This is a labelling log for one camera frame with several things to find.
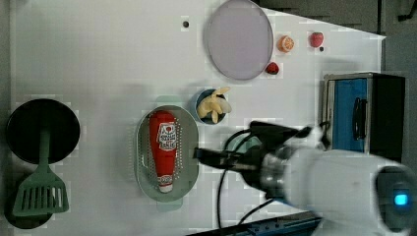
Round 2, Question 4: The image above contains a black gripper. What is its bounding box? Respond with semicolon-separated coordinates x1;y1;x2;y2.
194;122;312;197

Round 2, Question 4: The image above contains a red ketchup bottle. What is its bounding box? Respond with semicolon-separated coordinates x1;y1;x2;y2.
149;110;178;194

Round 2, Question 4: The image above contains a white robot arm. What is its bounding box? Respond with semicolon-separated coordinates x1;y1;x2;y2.
194;121;416;236

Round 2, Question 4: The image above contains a green oval strainer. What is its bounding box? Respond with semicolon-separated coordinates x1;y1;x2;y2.
135;96;199;212

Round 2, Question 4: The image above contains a teal green cup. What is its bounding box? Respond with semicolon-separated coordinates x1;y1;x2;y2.
226;135;261;153

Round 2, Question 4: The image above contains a small blue bowl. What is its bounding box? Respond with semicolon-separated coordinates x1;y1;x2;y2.
190;88;232;125

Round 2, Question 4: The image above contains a small red strawberry toy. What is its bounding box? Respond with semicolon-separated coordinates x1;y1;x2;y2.
266;62;279;75

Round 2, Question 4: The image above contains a grey round plate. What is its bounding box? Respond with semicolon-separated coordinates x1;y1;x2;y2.
205;0;273;80

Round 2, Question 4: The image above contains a large pink strawberry toy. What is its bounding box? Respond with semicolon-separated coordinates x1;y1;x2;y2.
310;32;325;48

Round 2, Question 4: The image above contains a black toaster oven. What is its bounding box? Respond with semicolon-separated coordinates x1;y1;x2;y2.
322;73;405;162

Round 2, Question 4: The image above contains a green slotted spatula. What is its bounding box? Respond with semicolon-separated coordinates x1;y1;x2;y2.
13;130;69;216

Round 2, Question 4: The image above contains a black round pan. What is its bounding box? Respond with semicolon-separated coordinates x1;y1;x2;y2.
6;98;81;164

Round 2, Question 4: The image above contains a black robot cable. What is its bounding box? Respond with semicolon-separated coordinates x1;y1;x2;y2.
215;129;276;230

